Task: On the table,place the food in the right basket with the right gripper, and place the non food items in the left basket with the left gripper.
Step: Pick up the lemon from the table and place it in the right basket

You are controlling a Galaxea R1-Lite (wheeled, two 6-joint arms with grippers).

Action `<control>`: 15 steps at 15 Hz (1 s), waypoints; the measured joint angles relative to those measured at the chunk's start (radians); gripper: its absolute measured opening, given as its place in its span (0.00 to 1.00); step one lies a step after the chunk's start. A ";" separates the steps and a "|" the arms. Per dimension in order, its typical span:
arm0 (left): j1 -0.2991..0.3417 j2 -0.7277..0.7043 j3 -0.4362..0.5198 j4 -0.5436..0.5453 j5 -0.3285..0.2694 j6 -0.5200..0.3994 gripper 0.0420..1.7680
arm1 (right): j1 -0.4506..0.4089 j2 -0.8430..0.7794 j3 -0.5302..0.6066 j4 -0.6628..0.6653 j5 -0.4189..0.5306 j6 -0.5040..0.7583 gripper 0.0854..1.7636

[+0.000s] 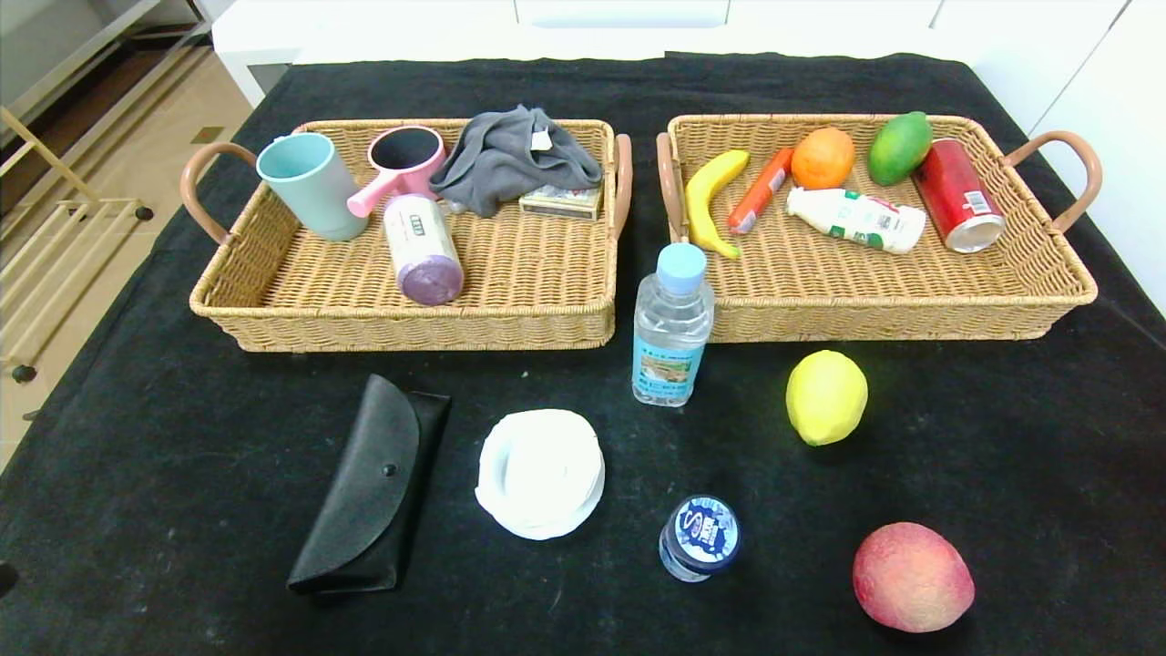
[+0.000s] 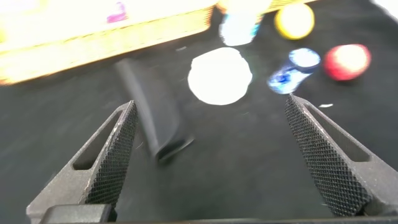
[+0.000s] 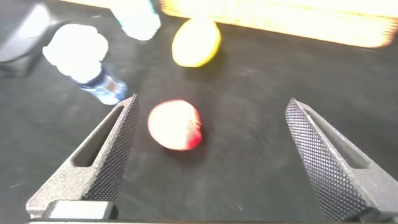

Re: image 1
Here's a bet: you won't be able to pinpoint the light blue plastic cup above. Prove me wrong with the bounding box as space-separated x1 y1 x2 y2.
256 132 369 242

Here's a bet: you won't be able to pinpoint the black table cloth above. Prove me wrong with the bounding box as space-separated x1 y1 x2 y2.
0 50 1166 656

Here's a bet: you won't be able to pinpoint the yellow banana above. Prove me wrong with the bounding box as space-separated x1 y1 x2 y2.
684 149 752 261

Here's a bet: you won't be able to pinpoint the small bottle blue lid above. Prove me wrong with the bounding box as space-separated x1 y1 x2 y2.
659 495 742 583

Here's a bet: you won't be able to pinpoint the grey metal shelf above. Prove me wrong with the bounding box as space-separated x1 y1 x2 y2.
0 0 210 119

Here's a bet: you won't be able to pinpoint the white yogurt bottle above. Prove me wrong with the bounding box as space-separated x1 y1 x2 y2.
786 187 927 254

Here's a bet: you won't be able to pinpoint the grey cloth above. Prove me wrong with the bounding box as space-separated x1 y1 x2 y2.
428 104 604 219

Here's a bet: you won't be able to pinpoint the pink purple cylinder bottle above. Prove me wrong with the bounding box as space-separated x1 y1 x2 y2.
383 193 465 306

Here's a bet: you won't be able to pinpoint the red soda can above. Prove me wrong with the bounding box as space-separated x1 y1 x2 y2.
914 138 1007 254

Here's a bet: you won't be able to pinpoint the green mango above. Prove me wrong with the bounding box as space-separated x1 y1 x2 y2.
867 111 935 187

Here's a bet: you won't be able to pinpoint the small printed card box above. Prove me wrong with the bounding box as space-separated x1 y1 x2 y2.
519 185 604 221

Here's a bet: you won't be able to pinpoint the wicker basket brown handles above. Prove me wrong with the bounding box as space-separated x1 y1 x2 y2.
179 117 634 354
656 111 1103 344

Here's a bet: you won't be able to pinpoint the white round lid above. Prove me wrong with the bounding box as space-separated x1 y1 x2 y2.
474 408 606 541

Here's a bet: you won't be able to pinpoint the orange red sausage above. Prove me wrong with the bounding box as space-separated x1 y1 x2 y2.
727 146 795 235

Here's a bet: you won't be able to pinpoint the red pink peach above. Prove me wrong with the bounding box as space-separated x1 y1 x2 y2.
852 522 976 634

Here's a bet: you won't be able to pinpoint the beige wooden rack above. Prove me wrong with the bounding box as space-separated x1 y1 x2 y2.
0 105 154 384

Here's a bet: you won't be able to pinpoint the yellow lemon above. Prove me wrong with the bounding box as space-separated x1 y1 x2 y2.
785 350 869 447

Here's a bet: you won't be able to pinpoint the pink mug with handle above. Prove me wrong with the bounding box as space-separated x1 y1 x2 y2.
346 125 448 219

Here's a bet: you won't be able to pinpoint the black glasses case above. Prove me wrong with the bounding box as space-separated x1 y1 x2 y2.
287 373 452 597

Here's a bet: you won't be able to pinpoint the water bottle blue cap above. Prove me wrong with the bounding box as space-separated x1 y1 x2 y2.
631 242 715 408

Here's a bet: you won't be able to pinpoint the orange fruit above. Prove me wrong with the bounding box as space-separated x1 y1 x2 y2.
791 127 857 190

